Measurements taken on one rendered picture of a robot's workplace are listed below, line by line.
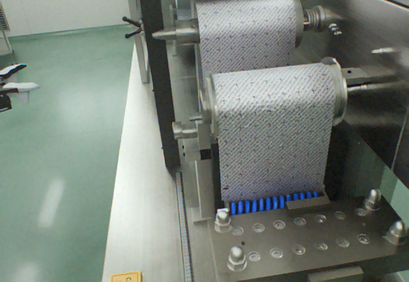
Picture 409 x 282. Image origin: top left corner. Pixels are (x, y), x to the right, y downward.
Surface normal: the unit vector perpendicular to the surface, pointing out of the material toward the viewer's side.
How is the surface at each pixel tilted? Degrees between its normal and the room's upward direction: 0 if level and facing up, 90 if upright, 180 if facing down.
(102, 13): 90
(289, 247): 0
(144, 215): 0
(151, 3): 90
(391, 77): 90
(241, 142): 90
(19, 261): 0
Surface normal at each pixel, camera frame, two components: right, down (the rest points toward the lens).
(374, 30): -0.99, 0.12
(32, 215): -0.07, -0.85
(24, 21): 0.12, 0.52
